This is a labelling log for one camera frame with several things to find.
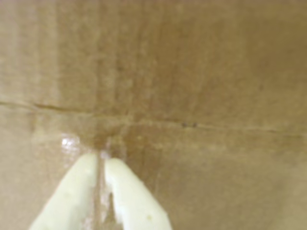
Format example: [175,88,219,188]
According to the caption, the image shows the brown cardboard sheet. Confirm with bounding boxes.
[0,0,307,230]

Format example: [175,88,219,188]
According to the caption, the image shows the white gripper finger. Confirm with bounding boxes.
[28,153,99,230]
[104,157,173,230]

